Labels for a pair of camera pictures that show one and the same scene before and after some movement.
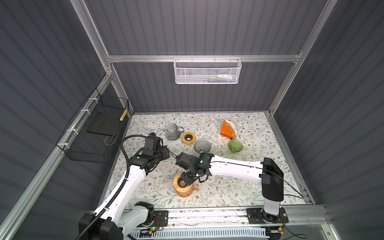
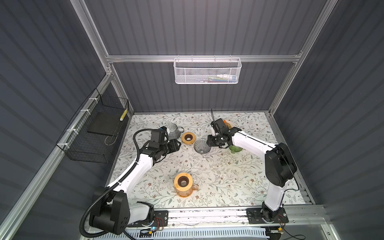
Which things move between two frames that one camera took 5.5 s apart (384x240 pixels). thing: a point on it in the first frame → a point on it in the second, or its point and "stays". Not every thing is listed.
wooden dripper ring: (180, 184) stays
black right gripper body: (188, 176) → (214, 140)
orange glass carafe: (184, 194) stays
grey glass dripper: (202, 145) stays
